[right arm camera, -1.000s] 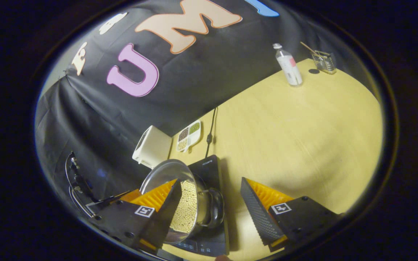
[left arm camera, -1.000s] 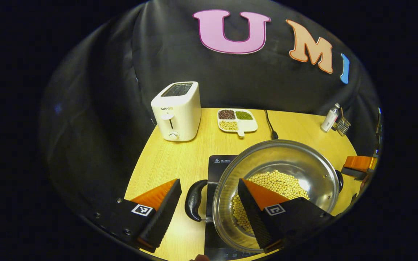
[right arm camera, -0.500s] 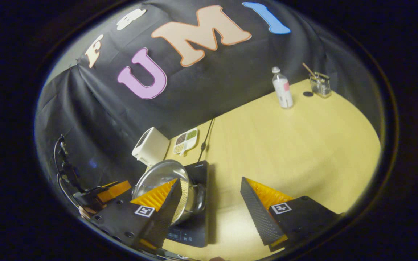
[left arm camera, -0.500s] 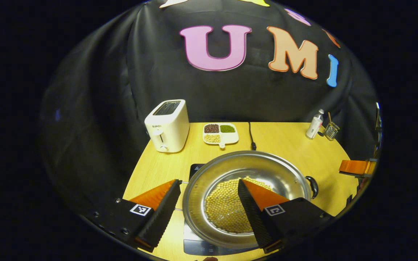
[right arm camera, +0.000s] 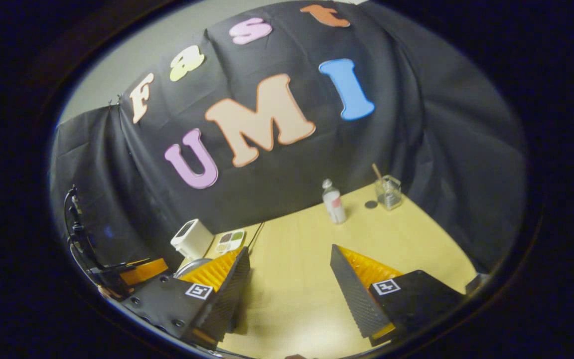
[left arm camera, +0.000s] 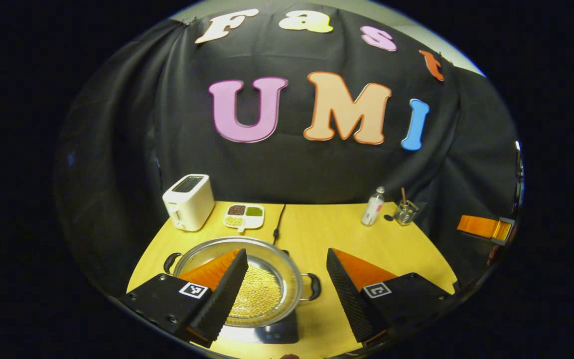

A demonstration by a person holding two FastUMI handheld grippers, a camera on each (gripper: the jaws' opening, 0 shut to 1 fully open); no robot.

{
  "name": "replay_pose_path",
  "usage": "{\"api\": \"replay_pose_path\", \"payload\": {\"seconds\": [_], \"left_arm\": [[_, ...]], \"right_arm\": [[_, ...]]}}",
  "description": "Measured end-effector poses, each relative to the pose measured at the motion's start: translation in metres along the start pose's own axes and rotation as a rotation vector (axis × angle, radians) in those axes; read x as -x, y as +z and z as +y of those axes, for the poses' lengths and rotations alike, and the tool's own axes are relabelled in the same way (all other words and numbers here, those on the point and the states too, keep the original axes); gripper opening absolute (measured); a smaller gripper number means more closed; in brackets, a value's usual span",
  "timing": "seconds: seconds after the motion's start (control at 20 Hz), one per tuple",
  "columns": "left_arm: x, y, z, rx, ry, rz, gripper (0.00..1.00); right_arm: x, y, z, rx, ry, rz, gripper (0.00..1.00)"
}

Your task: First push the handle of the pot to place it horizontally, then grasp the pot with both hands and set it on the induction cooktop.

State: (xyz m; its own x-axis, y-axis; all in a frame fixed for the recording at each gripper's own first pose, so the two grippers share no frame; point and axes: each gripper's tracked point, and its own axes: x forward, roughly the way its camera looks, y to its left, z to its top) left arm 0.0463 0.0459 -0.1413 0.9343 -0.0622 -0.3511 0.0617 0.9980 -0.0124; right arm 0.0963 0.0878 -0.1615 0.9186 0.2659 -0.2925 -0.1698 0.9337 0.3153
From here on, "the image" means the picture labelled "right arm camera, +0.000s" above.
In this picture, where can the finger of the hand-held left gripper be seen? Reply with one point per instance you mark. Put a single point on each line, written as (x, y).
(142, 271)

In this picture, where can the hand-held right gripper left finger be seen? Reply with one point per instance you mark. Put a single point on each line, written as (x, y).
(227, 294)

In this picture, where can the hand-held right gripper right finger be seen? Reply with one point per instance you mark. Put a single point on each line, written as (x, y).
(352, 294)

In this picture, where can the stainless steel pot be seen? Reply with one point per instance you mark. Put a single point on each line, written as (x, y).
(190, 266)

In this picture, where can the white divided dish of beans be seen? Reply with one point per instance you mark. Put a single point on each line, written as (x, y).
(230, 242)

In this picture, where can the white toaster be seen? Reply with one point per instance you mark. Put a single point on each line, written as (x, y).
(193, 240)

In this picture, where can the small clear plastic bottle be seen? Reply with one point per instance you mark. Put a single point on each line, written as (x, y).
(335, 204)

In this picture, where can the small dark round disc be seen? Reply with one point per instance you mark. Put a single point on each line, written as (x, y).
(371, 204)

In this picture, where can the clear glass cup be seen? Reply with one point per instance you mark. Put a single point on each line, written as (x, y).
(390, 195)

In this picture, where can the thin wooden stick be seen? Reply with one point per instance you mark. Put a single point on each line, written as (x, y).
(377, 172)

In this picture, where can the black backdrop cloth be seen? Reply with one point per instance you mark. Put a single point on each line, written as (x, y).
(391, 124)

